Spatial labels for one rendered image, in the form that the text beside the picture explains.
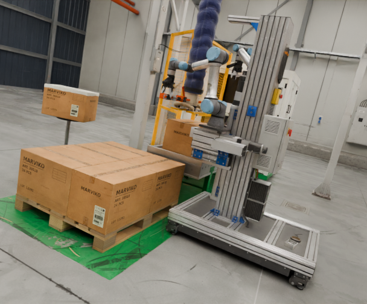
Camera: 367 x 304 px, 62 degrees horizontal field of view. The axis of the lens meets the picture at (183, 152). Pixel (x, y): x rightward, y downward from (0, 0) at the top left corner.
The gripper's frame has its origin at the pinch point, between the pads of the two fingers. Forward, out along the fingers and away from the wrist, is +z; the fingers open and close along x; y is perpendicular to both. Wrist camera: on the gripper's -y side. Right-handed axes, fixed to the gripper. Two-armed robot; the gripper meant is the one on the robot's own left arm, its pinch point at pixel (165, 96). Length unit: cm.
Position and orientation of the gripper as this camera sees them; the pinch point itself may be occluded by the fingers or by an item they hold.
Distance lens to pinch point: 291.7
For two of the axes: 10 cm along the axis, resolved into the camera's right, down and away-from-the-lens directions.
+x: -8.8, -2.6, 3.9
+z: -2.0, 9.6, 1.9
